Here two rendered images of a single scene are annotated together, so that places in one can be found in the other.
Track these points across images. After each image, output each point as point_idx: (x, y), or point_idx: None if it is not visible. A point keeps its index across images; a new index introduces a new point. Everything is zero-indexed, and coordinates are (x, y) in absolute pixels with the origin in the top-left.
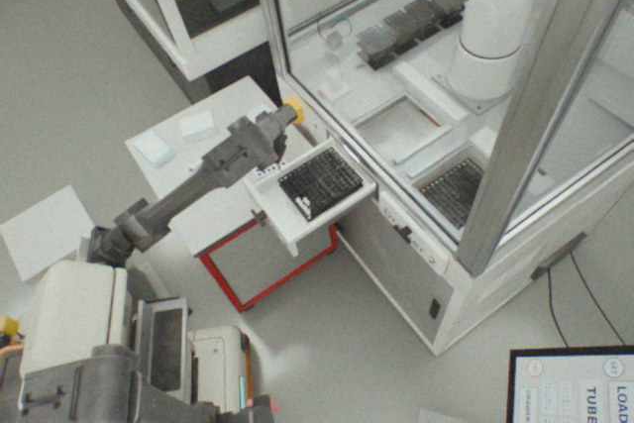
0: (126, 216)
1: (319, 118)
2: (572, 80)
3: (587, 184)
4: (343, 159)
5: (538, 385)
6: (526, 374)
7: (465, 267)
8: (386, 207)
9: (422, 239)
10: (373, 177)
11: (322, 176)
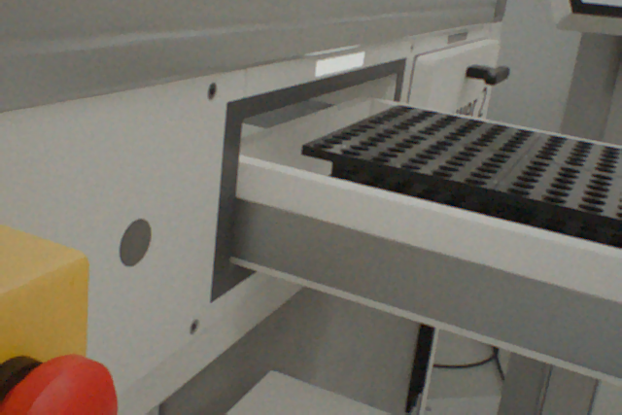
0: None
1: (197, 62)
2: None
3: None
4: (353, 126)
5: None
6: None
7: (501, 10)
8: (437, 102)
9: (482, 51)
10: (397, 53)
11: (468, 201)
